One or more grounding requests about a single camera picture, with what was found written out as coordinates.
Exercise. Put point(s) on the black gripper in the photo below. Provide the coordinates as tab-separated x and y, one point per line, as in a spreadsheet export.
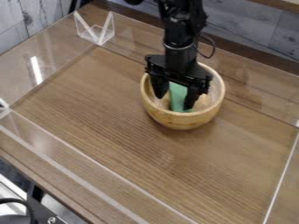
177	66

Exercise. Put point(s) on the green rectangular stick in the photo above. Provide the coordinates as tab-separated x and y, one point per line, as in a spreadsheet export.
178	93

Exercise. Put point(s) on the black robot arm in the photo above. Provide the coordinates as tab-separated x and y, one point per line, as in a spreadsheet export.
185	19

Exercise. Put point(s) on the round wooden bowl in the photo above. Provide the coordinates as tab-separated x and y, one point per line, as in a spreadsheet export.
168	111

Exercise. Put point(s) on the clear acrylic corner bracket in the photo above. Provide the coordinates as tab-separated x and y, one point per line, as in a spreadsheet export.
97	34

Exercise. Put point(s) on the black table leg bracket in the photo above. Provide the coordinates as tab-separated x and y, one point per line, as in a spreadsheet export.
45	216

